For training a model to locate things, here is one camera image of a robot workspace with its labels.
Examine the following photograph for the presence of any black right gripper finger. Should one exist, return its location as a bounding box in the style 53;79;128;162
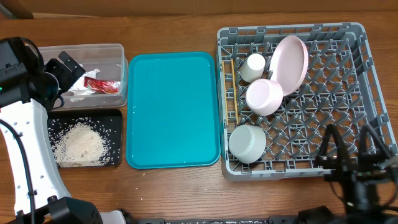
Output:
359;124;393;162
317;124;351;165

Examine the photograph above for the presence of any white napkin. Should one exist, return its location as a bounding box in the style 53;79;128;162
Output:
69;68;100;96

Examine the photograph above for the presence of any red snack wrapper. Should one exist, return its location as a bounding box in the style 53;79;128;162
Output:
84;77;120;94

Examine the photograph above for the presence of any pile of white rice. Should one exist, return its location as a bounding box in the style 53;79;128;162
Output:
49;116;121;167

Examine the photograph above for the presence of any grey small bowl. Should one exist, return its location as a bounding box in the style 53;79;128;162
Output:
228;124;266;164

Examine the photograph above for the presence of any pink bowl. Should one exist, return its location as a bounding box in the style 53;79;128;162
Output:
245;79;283;116

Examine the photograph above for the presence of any pink plate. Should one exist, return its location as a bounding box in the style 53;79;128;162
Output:
269;35;308;96

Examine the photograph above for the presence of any white paper cup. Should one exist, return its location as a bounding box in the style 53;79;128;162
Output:
240;54;266;83

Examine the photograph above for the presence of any wooden chopstick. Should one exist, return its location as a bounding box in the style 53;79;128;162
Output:
231;58;239;125
221;60;229;126

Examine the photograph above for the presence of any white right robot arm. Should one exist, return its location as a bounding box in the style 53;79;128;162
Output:
294;124;397;223

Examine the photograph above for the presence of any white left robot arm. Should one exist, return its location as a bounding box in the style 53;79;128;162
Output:
1;37;135;223

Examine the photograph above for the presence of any clear plastic waste bin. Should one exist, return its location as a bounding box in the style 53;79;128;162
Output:
39;44;128;111

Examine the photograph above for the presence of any black rectangular tray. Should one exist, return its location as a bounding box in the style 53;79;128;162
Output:
46;108;123;169

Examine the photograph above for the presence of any grey plastic dish rack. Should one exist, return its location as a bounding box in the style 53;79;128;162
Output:
216;22;397;181

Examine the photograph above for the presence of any teal plastic tray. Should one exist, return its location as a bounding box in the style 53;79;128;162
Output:
126;52;221;169

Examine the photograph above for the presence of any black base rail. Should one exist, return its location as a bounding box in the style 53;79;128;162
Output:
134;216;296;224

